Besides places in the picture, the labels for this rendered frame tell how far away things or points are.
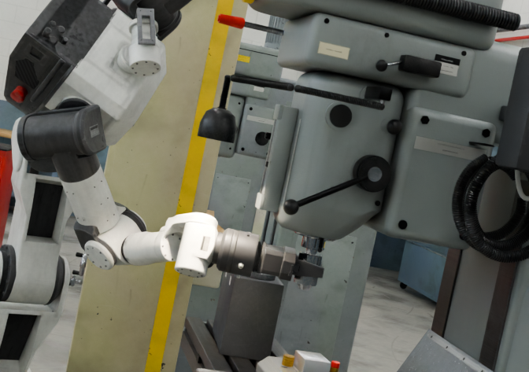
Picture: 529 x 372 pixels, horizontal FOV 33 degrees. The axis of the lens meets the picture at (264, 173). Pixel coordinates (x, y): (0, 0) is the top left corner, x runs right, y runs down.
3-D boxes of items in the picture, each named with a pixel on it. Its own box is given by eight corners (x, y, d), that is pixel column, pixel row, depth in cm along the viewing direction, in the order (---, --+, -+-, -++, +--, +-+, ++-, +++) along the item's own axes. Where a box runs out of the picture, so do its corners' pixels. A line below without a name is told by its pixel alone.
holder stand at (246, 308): (218, 354, 206) (235, 270, 205) (211, 330, 228) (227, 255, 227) (268, 362, 208) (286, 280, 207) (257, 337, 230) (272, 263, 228)
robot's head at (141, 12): (127, 61, 189) (131, 42, 182) (127, 27, 192) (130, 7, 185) (157, 63, 190) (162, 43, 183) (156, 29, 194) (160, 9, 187)
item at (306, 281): (318, 285, 181) (323, 259, 181) (312, 288, 177) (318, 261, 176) (296, 280, 182) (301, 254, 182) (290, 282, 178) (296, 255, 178)
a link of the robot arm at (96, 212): (77, 262, 199) (44, 183, 186) (114, 227, 207) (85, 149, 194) (115, 274, 192) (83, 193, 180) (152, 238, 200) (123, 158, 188)
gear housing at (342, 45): (305, 63, 162) (316, 9, 162) (274, 66, 186) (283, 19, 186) (468, 100, 170) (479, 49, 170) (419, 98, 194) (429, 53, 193)
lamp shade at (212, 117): (189, 134, 169) (195, 102, 168) (214, 138, 174) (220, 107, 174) (216, 140, 164) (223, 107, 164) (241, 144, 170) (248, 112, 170)
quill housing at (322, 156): (285, 234, 167) (319, 68, 165) (261, 218, 187) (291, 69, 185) (378, 250, 171) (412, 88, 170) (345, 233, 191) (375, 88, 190)
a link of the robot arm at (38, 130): (42, 186, 186) (18, 131, 178) (54, 160, 193) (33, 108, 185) (93, 180, 183) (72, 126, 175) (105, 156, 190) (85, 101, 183)
